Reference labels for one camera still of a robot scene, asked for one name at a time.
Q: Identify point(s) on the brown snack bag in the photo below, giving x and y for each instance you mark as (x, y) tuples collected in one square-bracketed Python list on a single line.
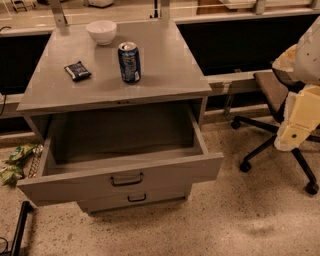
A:
[(36, 157)]

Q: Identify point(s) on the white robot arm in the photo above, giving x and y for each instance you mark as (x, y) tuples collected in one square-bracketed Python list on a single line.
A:
[(302, 60)]

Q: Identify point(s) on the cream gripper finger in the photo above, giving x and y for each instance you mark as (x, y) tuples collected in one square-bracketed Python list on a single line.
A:
[(305, 118)]

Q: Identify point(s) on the grey lower drawer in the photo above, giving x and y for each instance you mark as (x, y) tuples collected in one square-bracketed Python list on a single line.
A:
[(121, 201)]

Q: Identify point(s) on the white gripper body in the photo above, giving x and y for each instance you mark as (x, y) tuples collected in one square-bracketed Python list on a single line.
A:
[(309, 55)]

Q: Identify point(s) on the open grey top drawer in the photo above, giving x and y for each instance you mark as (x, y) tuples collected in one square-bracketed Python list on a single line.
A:
[(125, 150)]

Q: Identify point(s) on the green chip bag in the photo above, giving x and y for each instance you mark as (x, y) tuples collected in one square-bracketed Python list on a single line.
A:
[(10, 175), (20, 153)]

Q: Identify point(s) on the blue pepsi can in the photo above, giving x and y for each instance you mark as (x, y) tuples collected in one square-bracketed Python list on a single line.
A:
[(129, 61)]

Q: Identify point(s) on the grey drawer cabinet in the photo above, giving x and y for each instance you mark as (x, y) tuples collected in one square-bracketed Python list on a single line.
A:
[(168, 74)]

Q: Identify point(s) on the black office chair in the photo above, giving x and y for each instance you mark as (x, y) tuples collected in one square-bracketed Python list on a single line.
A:
[(275, 85)]

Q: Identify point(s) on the dark blue snack packet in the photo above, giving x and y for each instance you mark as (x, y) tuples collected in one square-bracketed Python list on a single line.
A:
[(77, 71)]

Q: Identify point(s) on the black metal stand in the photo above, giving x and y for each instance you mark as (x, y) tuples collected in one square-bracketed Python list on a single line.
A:
[(26, 208)]

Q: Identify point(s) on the white bowl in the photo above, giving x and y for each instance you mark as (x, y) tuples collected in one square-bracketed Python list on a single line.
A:
[(102, 32)]

